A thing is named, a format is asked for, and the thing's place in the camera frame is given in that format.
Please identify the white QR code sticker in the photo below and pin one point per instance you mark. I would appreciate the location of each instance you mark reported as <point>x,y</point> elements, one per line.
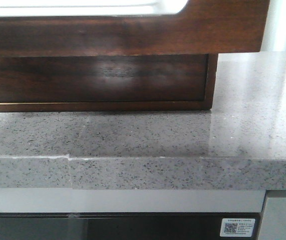
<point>236,227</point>

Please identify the wooden drawer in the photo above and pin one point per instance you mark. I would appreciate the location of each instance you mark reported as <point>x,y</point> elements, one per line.
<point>102,78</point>
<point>201,27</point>

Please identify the black glass appliance door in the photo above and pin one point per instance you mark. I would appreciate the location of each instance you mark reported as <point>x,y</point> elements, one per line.
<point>118,226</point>

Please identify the grey cabinet door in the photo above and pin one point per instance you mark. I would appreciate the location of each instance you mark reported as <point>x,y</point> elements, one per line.
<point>273,221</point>

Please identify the white tray in drawer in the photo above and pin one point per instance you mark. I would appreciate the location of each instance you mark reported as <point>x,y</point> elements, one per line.
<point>93,8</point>

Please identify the dark wooden drawer cabinet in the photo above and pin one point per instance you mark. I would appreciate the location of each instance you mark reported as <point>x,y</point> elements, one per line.
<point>83,106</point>

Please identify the white corrugated back panel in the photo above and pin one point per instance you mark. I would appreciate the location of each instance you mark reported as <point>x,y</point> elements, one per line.
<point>274,37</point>

